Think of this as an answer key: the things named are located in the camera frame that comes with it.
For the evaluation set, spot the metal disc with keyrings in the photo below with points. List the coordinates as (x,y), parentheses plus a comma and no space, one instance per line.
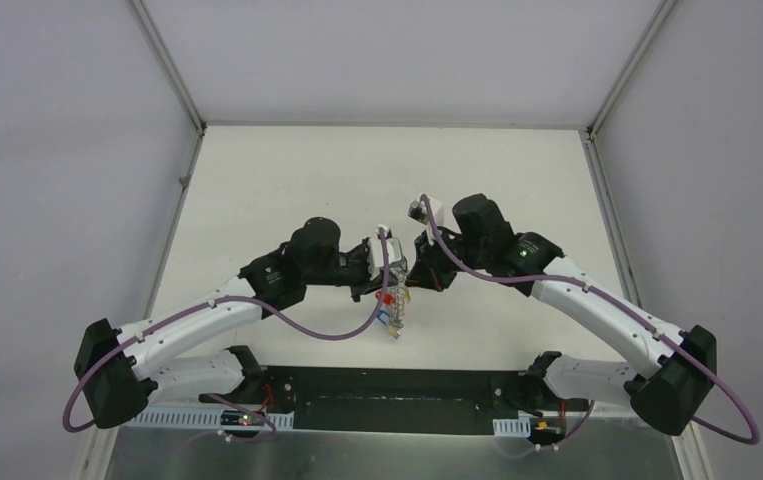
(400,291)

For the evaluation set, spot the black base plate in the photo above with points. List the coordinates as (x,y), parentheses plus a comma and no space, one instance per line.
(446,402)

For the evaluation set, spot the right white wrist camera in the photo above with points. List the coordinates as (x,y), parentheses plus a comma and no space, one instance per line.
(422,212)

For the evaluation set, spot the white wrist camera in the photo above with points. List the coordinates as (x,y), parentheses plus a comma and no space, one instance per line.
(384,249)
(422,212)

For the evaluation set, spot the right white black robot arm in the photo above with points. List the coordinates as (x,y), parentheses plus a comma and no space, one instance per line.
(663,373)

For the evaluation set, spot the left white cable duct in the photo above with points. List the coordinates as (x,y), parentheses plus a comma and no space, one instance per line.
(197,418)

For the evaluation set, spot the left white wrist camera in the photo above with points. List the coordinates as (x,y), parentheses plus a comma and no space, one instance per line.
(384,249)

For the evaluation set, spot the white cable duct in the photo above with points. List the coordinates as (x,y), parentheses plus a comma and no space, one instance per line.
(519,427)
(197,418)

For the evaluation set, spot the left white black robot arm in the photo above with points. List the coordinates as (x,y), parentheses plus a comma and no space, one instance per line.
(121,370)

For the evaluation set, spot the blue key tag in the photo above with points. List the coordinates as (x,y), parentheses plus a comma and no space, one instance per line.
(384,318)

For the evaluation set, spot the red capped key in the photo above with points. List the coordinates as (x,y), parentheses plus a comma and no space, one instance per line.
(386,298)

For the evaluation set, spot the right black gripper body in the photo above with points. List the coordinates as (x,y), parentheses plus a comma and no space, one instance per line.
(441,268)

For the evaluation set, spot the right white cable duct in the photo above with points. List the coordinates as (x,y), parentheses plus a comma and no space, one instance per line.
(519,427)

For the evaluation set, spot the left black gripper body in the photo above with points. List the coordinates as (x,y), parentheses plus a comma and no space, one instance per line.
(368,277)

